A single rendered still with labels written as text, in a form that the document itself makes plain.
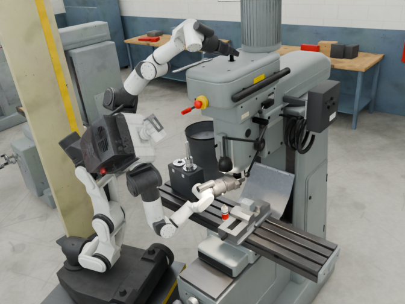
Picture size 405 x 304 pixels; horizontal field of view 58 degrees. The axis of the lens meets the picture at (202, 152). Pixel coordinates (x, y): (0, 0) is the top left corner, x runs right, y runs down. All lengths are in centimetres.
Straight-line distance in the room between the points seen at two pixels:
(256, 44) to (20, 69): 182
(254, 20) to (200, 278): 138
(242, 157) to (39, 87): 182
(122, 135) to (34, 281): 216
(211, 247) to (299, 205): 65
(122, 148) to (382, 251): 253
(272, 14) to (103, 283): 186
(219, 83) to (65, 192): 220
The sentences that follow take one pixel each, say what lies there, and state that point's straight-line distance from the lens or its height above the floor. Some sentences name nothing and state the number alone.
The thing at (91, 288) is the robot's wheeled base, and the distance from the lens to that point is 255.
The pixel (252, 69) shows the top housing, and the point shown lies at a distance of 170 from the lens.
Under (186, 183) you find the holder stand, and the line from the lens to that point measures 233.
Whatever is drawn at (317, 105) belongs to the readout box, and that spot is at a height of 166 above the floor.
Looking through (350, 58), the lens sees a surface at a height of 89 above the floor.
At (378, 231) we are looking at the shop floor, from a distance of 375.
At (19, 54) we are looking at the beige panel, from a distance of 304.
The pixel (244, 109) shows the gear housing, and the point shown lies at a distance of 172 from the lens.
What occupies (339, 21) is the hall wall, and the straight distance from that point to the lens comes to 611.
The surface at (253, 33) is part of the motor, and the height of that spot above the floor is 198.
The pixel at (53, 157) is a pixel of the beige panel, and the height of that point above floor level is 96.
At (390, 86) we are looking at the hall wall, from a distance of 605.
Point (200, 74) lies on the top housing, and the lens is 163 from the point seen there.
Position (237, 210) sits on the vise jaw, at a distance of 209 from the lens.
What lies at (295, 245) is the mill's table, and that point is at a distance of 205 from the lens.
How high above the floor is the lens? 235
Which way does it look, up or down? 28 degrees down
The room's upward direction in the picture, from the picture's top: 6 degrees counter-clockwise
